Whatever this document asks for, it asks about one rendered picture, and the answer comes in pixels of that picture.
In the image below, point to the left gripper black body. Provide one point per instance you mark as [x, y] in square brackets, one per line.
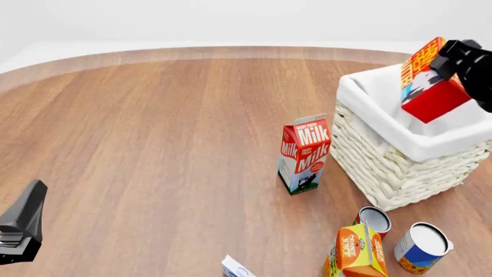
[21, 248]

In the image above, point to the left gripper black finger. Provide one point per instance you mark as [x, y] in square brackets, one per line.
[30, 207]

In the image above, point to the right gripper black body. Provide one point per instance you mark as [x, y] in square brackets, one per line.
[471, 49]

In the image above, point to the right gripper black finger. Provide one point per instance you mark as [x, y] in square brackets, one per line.
[446, 62]

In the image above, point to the red butter box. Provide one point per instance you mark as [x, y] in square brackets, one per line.
[432, 98]

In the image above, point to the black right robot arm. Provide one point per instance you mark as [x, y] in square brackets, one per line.
[480, 83]

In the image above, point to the white cloth basket liner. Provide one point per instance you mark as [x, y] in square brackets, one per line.
[384, 98]

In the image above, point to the white wicker basket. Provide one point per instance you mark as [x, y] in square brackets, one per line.
[399, 173]

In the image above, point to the white and blue cream cheese box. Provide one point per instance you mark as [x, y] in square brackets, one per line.
[235, 269]

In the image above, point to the red and white milk carton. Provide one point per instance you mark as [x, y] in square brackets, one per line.
[305, 155]

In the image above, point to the red label tin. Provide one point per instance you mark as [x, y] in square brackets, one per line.
[374, 220]

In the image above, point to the blue and orange label tin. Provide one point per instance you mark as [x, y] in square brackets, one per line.
[421, 249]

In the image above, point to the orange juice carton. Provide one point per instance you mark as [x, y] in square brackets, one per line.
[355, 254]

